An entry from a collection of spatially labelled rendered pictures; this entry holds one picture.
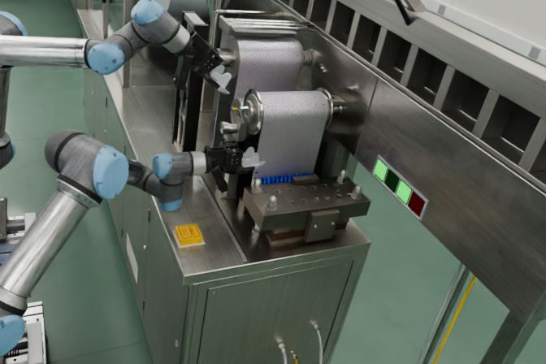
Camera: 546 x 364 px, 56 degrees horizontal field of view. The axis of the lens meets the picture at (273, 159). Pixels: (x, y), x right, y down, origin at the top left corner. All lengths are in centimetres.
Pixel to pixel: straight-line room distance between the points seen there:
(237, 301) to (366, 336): 119
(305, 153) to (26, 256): 94
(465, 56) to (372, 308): 180
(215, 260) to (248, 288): 16
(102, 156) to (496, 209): 94
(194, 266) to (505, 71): 98
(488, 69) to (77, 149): 99
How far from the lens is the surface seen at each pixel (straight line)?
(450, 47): 143
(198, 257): 158
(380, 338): 278
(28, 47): 144
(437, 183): 146
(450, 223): 145
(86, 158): 126
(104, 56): 132
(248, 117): 164
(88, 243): 301
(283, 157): 173
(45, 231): 127
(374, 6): 168
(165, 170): 155
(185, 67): 149
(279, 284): 172
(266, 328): 186
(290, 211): 161
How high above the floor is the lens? 196
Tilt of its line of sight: 30 degrees down
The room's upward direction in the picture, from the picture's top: 11 degrees clockwise
